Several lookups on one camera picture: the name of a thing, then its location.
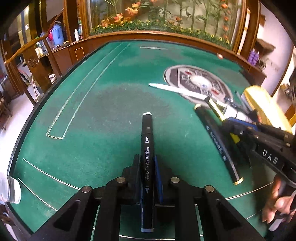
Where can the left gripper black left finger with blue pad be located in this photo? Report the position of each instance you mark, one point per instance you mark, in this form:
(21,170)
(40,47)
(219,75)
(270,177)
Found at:
(118,192)

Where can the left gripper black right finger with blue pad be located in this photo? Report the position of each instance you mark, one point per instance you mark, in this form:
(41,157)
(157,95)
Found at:
(177,202)

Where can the black marker white cap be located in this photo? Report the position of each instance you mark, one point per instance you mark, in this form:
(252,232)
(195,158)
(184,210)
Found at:
(147,174)

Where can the white cylindrical bottle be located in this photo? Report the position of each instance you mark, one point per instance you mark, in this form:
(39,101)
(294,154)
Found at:
(230,112)

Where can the white pen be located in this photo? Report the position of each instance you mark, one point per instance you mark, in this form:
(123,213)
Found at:
(178,90)

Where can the black marker yellow cap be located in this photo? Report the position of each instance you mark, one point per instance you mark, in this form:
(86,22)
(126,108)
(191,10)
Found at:
(221,117)

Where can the person's right hand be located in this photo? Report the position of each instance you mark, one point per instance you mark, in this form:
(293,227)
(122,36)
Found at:
(275,203)

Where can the yellow-edged white tray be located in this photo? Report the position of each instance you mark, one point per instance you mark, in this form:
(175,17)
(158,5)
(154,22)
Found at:
(269,111)

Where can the black gel pen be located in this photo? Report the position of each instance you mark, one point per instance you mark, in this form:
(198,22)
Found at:
(231,103)

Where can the black pen on table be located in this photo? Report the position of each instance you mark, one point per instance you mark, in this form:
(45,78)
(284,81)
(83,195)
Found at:
(221,142)

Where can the purple bottles on shelf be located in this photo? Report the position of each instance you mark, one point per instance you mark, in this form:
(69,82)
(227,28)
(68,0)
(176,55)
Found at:
(253,57)

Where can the round mahjong table control panel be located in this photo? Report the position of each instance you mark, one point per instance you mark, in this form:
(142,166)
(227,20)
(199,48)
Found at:
(197,80)

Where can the artificial flower planter display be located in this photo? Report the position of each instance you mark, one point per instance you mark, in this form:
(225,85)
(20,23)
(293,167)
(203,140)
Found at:
(208,20)

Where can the blue water jug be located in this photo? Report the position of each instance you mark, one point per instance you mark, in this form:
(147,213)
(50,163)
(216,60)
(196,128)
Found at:
(57,34)

